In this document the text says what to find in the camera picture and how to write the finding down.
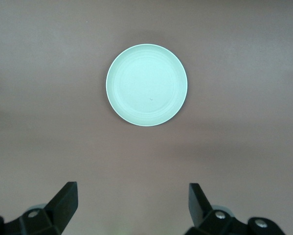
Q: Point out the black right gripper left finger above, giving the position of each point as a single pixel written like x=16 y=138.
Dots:
x=55 y=215

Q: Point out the pale green round plate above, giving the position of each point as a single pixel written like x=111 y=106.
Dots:
x=146 y=85

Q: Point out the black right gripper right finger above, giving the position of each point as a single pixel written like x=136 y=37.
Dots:
x=202 y=215

